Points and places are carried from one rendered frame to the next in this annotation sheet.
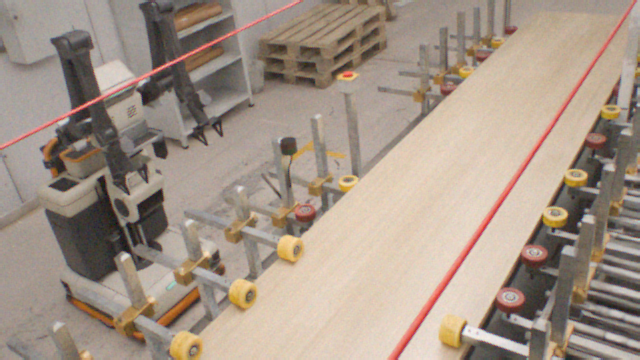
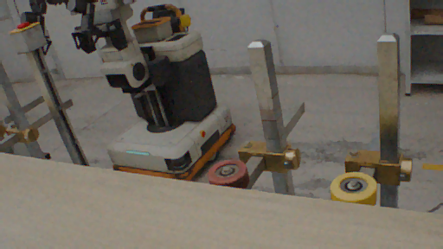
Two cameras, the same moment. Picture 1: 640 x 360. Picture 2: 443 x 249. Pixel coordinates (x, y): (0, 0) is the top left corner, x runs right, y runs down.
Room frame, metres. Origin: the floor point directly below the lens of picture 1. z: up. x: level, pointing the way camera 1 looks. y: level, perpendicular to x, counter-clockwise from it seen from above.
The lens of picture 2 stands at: (2.80, -1.40, 1.32)
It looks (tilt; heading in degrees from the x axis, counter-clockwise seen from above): 31 degrees down; 82
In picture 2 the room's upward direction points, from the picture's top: 11 degrees counter-clockwise
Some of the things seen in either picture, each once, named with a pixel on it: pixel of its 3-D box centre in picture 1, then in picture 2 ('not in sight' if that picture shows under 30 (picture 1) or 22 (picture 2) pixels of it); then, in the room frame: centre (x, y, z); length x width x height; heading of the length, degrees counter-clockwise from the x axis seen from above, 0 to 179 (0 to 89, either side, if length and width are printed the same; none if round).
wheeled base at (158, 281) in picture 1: (142, 272); (171, 137); (2.58, 1.02, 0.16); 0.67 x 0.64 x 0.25; 51
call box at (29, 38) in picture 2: (348, 84); (28, 39); (2.36, -0.19, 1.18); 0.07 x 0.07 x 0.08; 52
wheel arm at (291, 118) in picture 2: (414, 93); (270, 146); (2.94, -0.59, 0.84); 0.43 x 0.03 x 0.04; 52
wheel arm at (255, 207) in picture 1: (267, 211); (6, 120); (1.99, 0.21, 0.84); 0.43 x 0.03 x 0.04; 52
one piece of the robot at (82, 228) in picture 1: (109, 204); (162, 73); (2.64, 1.09, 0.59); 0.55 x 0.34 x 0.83; 141
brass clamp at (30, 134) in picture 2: (321, 183); (23, 133); (2.14, -0.02, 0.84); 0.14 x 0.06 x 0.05; 142
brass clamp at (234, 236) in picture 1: (241, 227); not in sight; (1.75, 0.29, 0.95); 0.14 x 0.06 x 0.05; 142
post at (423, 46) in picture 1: (424, 85); (276, 144); (2.95, -0.65, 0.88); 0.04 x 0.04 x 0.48; 52
